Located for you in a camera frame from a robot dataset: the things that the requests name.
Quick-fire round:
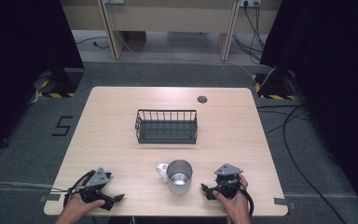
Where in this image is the person's left hand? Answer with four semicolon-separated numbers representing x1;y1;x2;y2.
62;177;106;219

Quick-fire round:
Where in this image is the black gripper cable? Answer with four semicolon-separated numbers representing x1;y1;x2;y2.
217;179;255;218
62;169;97;209

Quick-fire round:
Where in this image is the black cable under desk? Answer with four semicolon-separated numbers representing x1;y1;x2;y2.
75;35;110;50

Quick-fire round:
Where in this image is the grey cable on floor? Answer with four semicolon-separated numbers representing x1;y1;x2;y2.
0;180;87;193

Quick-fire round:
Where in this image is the long black floor cable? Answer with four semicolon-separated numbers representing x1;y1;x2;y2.
255;104;349;224

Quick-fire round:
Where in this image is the black stand base striped tape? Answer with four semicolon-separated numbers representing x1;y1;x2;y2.
251;72;296;101
32;67;85;99

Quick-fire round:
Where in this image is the black wire basket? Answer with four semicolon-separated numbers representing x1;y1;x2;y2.
134;108;199;145

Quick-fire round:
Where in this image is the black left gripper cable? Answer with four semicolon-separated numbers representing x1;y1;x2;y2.
62;169;97;209

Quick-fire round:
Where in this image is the grey tape patch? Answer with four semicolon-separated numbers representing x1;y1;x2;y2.
38;192;62;203
273;197;296;211

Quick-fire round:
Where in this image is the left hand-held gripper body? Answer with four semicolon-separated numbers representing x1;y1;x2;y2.
74;167;114;204

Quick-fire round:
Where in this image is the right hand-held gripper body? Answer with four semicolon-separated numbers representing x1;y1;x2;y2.
213;163;244;200

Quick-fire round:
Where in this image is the dark curtain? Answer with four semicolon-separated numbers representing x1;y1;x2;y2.
260;0;358;216
0;0;85;160

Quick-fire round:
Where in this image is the white wall socket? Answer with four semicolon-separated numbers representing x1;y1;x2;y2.
240;0;263;7

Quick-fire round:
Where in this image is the bundle of black wall cables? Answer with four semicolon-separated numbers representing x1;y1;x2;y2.
232;0;267;64

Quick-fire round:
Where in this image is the person's right hand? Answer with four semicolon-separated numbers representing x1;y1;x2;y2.
212;173;254;220

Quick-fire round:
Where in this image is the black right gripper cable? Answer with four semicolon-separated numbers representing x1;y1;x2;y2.
217;179;255;218

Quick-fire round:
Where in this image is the white cup with steel inside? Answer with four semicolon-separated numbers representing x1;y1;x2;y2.
155;159;194;196

